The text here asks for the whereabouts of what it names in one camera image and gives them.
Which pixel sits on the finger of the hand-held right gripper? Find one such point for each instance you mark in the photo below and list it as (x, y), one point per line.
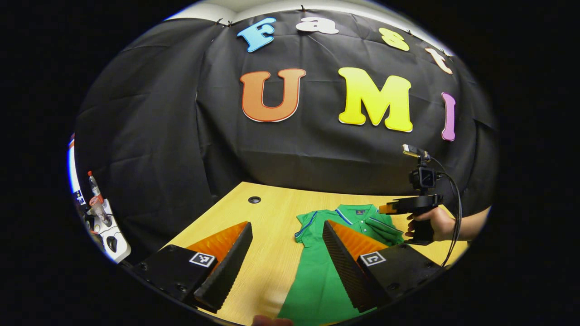
(389, 208)

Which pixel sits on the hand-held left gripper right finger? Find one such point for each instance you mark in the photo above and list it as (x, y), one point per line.
(344, 271)

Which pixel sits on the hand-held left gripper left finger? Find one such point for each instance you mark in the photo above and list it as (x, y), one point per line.
(226, 271)

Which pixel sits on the green T-shirt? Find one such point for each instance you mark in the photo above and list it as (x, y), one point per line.
(317, 280)

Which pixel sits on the white plastic holder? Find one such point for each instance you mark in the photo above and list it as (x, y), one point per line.
(115, 240)

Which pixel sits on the black backdrop cloth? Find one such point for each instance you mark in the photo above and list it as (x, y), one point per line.
(181, 136)

